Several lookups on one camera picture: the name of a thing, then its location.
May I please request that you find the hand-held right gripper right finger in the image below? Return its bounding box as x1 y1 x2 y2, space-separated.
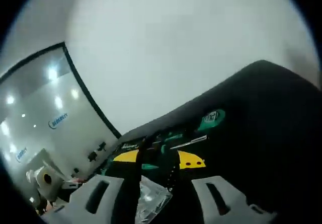
176 150 278 224

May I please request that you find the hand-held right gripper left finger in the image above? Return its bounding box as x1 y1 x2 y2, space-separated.
41 150 140 224

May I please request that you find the clear plastic bag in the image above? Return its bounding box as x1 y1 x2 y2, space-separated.
135 175 174 224

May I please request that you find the hex key set green holder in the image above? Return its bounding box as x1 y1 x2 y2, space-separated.
160 134 209 155

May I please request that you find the black toolbox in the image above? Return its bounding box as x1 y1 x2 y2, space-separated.
99 108 227 182

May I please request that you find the glass partition black frame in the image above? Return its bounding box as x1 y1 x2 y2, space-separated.
0 41 123 184

